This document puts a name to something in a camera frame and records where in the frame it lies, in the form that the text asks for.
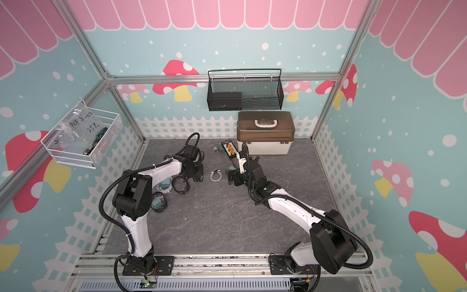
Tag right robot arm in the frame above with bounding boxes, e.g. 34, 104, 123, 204
228, 144, 374, 274

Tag clear plastic labelled bag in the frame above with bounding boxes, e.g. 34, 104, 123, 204
54, 101, 107, 148

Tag white wire wall basket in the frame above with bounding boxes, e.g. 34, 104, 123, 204
41, 100, 123, 169

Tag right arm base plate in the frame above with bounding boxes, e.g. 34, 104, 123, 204
268, 253, 319, 276

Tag brown lidded storage box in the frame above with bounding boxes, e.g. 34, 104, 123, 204
237, 111, 296, 155

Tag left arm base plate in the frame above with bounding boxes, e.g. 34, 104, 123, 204
123, 254, 175, 276

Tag black mesh wall basket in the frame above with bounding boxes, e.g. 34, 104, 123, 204
207, 68, 284, 111

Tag black orange battery pack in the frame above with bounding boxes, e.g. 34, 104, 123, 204
221, 139, 238, 159

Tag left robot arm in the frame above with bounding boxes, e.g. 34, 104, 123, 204
99, 132, 204, 274

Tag green circuit board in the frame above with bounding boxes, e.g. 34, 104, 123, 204
140, 279, 158, 289

